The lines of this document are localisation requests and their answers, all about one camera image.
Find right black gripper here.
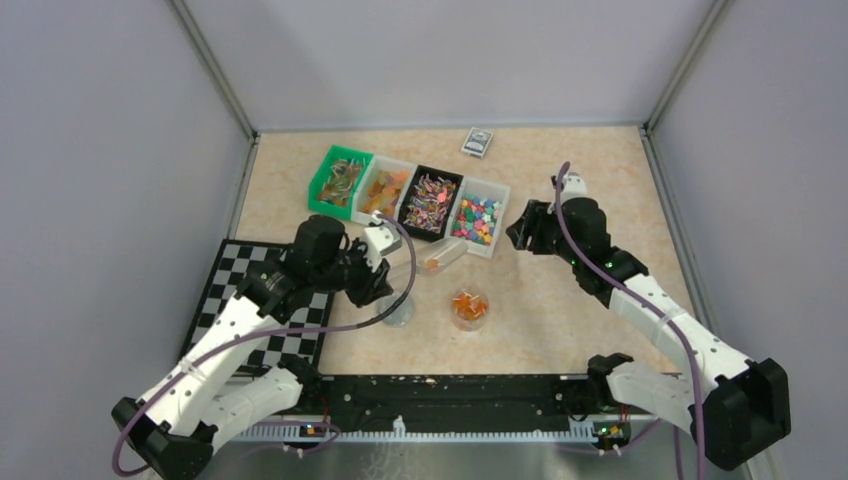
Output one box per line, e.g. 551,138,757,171
507,199,582,266

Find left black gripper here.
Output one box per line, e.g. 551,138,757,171
312,236,393,308

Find clear plastic scoop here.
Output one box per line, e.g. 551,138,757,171
387,237,468,286

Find clear plastic jar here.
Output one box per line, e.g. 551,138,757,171
450,286,490,332

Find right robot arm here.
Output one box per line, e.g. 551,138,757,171
506,197,792,471

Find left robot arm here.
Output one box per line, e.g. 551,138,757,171
111,212,414,479

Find white bin colourful candies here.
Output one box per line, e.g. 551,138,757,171
445,176,511,259

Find white bin orange candies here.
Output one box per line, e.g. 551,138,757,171
350,155,418,225

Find silver jar lid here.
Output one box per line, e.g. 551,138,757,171
376,294,415,327

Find black candy bin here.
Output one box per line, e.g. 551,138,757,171
398,165,464,242

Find playing card box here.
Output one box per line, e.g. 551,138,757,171
460,127,493,159

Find green candy bin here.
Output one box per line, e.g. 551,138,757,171
307,145,373,220

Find black white checkerboard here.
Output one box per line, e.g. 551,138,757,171
179,239,334,377

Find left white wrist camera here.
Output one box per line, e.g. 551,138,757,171
360,210,402,272

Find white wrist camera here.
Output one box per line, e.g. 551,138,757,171
551,172,588,201
360,210,402,272

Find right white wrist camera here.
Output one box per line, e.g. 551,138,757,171
551,172,588,201

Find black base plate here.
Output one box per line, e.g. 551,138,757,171
254,372,654,435

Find white cable duct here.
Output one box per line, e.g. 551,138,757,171
234,422,597,444

